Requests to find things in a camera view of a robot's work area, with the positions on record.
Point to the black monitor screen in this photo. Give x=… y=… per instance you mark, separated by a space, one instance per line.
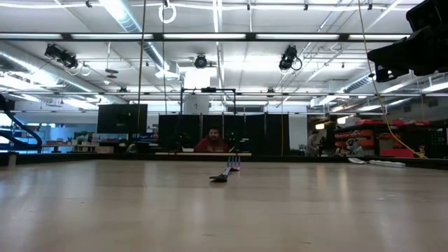
x=122 y=118

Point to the black overhead light bar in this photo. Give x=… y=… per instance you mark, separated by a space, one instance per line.
x=157 y=36

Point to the black partition panels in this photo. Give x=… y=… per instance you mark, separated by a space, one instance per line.
x=255 y=133

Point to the black metal frame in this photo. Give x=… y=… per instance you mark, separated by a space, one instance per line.
x=208 y=90

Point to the black curved tube structure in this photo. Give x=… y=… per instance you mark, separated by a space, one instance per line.
x=24 y=131

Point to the small white flat item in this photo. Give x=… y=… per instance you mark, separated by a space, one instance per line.
x=357 y=160

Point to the iridescent blue purple fork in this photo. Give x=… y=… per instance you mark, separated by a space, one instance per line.
x=224 y=174

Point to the shelf with red bins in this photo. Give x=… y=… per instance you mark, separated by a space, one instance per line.
x=385 y=134

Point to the black ceiling-mounted camera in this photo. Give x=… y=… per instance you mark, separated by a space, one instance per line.
x=288 y=57
x=61 y=55
x=201 y=61

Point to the red box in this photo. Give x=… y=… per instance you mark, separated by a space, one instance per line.
x=397 y=153

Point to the person standing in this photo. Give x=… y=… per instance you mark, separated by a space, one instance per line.
x=311 y=144

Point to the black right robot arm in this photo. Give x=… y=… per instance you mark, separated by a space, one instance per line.
x=428 y=14

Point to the white speckled plate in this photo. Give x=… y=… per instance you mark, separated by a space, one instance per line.
x=386 y=163

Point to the person seated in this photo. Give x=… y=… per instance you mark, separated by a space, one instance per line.
x=212 y=143

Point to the grey corner post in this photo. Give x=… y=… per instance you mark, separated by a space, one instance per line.
x=12 y=160

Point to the silver ventilation duct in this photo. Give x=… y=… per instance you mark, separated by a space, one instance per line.
x=131 y=24

